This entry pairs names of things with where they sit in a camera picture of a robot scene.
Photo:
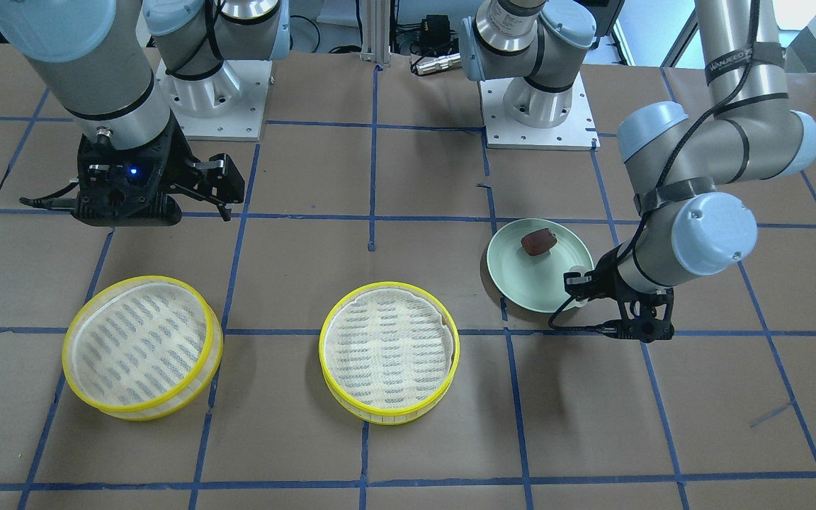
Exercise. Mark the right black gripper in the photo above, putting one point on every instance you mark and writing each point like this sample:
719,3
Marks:
177,160

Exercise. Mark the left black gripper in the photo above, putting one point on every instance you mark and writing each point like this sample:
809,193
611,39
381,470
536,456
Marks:
610,279

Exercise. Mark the brown bun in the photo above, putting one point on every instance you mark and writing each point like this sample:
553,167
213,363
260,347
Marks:
538,242

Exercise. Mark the yellow steamer basket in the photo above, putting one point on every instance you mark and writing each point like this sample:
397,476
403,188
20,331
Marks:
142,348
389,352

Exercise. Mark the white bun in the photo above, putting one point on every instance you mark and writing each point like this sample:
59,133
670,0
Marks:
576,285

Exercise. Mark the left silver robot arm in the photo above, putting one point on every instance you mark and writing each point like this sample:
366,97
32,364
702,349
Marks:
688,228

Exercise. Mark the light green plate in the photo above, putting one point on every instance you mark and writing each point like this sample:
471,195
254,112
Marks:
535,282

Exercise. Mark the silver flashlight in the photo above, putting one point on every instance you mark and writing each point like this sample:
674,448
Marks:
425,66

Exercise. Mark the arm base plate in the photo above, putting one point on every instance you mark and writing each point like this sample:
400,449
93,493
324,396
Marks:
517,116
229,106

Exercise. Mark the aluminium frame post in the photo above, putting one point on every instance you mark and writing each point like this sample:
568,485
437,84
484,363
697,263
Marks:
375,23

